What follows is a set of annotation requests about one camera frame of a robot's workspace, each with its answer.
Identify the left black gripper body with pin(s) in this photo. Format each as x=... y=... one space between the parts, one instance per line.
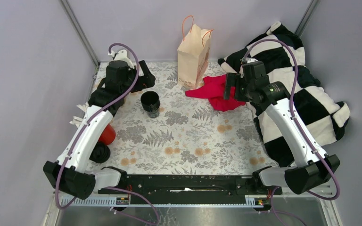
x=143 y=81

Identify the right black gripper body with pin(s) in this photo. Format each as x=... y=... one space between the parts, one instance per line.
x=242 y=88

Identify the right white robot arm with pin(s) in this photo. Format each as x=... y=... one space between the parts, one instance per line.
x=314 y=166

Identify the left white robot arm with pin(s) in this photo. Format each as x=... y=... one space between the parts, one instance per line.
x=90 y=143

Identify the black ribbed cup stack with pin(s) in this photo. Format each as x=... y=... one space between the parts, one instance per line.
x=151 y=103

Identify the red cloth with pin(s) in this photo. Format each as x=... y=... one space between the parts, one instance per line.
x=213 y=90

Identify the black white checkered blanket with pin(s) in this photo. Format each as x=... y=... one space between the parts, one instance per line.
x=325 y=118

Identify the floral table mat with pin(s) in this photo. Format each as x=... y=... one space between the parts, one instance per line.
x=188 y=136

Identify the beige paper bag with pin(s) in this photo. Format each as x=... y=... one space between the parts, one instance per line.
x=192 y=53

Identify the red ribbed cup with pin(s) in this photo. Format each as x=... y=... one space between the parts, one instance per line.
x=108 y=135

